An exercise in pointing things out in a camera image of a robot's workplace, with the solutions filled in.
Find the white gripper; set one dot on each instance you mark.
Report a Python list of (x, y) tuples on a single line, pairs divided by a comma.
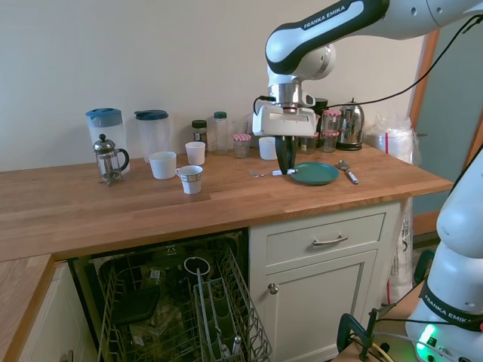
[(283, 122)]

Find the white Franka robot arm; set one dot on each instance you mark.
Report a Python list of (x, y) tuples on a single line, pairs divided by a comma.
[(302, 41)]

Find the white round ceramic cup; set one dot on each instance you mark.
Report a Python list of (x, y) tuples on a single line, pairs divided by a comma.
[(267, 149)]

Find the glass jar red checkered lid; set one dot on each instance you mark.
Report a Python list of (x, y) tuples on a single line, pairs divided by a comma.
[(330, 142), (309, 145)]

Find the teal plastic plate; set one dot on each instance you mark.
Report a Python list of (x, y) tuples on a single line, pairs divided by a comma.
[(315, 175)]

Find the small jar red checkered lid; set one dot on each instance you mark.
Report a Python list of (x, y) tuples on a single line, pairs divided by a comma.
[(241, 145)]

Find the large jar red checkered lid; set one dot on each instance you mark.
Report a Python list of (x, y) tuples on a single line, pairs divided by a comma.
[(331, 120)]

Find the black insulated bottle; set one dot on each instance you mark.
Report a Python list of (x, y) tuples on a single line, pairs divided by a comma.
[(321, 105)]

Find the clear bottle green lid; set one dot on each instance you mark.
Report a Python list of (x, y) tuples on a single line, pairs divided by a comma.
[(221, 134)]

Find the stainless steel electric kettle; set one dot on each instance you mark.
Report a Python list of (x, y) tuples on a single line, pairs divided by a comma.
[(351, 124)]

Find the spice jar black lid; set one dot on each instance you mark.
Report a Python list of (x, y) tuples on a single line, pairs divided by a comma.
[(199, 135)]

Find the plain white paper cup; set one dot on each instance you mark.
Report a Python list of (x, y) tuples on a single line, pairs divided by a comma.
[(195, 154)]

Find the small patterned paper cup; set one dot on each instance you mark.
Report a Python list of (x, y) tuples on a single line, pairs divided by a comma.
[(190, 181)]

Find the plastic-wrapped stack of plates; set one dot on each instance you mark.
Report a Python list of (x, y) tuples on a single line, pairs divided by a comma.
[(392, 139)]

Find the white ceramic mug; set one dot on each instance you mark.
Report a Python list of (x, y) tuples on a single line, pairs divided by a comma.
[(163, 166)]

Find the clear pitcher dark spout lid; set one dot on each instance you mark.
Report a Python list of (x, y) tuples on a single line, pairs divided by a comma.
[(152, 135)]

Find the round metal cabinet knob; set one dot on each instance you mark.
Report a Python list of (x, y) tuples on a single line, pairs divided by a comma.
[(273, 289)]

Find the white-rimmed cup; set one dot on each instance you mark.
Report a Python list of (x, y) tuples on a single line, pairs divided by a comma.
[(186, 264)]

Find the white plastic sack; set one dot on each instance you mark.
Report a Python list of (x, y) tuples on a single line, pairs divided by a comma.
[(402, 256)]

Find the dark green C-clamp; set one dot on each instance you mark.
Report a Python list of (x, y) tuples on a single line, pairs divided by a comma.
[(349, 324), (419, 264)]

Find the glass French press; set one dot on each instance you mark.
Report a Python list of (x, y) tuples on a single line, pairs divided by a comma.
[(107, 162)]

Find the tall pitcher blue lid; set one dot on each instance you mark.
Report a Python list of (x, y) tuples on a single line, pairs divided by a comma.
[(105, 126)]

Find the grey cutlery basket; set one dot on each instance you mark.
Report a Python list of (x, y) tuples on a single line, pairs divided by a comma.
[(211, 324)]

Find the black plastic tray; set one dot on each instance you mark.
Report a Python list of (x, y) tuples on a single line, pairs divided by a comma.
[(136, 305)]

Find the orange wooden door frame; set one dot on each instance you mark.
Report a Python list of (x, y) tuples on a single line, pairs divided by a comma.
[(424, 94)]

